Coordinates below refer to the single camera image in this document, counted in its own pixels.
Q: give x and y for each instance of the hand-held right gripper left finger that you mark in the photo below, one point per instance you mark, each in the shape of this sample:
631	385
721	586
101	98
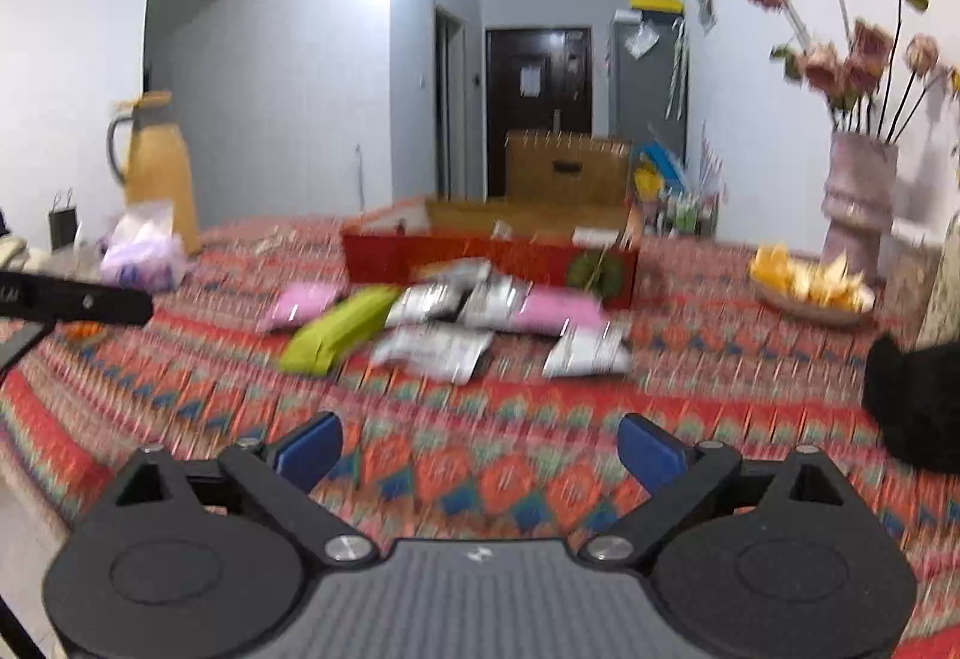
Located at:
307	449

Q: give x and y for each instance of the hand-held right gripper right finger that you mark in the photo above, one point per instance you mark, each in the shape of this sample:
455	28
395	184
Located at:
649	453

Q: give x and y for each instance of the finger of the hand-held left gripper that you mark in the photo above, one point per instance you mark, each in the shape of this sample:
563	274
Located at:
90	303

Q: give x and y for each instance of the green snack packet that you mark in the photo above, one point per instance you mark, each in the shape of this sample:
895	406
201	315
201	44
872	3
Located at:
337	329

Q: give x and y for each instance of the pink snack packet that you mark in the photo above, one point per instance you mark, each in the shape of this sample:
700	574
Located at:
300	303
559	313

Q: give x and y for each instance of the pile of silver snack packets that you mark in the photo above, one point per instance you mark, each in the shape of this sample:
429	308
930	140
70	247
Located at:
435	352

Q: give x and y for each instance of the red cardboard box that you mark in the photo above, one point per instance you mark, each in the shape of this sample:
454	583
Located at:
525	258

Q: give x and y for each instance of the purple tissue pack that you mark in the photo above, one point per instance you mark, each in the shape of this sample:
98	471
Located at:
142	262

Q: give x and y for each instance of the black paper bag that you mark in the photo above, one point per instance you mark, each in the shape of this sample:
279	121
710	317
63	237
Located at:
62	228

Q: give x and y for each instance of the yellow thermos jug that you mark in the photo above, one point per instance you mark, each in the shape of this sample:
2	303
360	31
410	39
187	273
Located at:
161	179

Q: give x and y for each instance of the patterned red tablecloth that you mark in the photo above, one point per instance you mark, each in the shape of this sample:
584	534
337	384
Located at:
480	419

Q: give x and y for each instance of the storage rack with bottles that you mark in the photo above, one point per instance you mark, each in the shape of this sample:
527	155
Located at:
682	213

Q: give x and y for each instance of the black cloth bag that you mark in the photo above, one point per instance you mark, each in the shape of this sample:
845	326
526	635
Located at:
922	404

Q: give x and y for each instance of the blue folded board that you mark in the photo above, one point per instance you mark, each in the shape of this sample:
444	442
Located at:
664	160

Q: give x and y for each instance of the brown cardboard box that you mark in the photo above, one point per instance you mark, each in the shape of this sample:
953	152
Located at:
570	168

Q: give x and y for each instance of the glass jar with white lid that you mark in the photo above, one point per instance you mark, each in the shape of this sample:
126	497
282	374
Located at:
904	277

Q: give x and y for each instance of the pink ceramic vase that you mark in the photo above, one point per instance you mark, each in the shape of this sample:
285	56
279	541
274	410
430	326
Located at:
859	209

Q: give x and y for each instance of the floral white vase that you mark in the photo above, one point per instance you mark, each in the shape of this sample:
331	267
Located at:
945	299

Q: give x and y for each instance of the grey refrigerator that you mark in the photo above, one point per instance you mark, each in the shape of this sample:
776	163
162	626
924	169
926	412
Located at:
637	97

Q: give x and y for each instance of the dark entrance door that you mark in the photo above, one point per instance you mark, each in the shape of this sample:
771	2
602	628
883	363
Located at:
502	127

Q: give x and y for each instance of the dark interior door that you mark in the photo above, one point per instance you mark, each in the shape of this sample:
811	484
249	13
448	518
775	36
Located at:
448	104

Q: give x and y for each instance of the white folded umbrella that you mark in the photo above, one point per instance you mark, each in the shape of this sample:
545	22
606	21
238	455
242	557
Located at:
677	74

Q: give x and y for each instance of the white paper notice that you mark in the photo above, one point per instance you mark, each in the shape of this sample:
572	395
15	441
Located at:
530	82

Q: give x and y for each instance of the clear plastic bag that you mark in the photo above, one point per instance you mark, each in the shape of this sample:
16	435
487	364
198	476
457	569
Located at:
642	39

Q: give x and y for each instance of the yellow and black box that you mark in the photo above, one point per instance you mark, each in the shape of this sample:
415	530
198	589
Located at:
656	3

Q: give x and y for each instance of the dried pink roses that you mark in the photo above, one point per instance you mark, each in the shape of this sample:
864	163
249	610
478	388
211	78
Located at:
870	41

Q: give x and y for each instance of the wall picture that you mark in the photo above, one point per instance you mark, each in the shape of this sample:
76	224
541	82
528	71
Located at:
705	3

